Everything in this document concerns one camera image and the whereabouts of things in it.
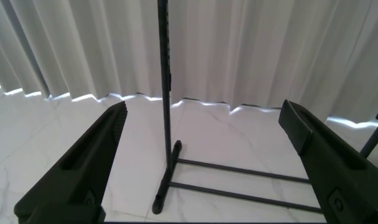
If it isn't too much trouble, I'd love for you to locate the black clothes rack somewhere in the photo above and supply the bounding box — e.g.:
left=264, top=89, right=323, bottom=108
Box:
left=151, top=0, right=378, bottom=215

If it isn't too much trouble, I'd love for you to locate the white curtain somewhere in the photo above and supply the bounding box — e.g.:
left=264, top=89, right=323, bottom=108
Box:
left=0, top=0, right=378, bottom=124

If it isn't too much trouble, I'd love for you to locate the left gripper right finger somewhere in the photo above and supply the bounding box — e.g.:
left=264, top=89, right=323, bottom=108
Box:
left=278, top=99, right=378, bottom=224

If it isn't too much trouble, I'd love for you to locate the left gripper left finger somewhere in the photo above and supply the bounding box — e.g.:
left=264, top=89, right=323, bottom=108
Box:
left=14, top=101, right=128, bottom=224

